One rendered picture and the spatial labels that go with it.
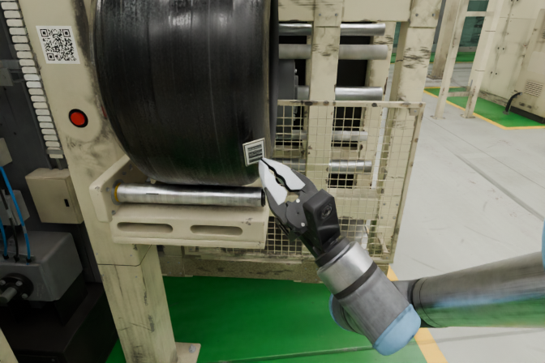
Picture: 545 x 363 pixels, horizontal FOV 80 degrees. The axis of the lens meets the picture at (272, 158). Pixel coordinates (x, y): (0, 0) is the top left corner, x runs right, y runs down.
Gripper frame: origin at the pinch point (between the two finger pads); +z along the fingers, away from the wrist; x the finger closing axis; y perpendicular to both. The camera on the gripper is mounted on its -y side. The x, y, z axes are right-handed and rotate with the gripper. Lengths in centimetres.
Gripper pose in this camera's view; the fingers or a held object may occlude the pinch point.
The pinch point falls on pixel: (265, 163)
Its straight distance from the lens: 59.8
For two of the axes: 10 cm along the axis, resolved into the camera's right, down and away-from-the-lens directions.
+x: 7.7, -5.3, 3.4
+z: -6.2, -7.5, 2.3
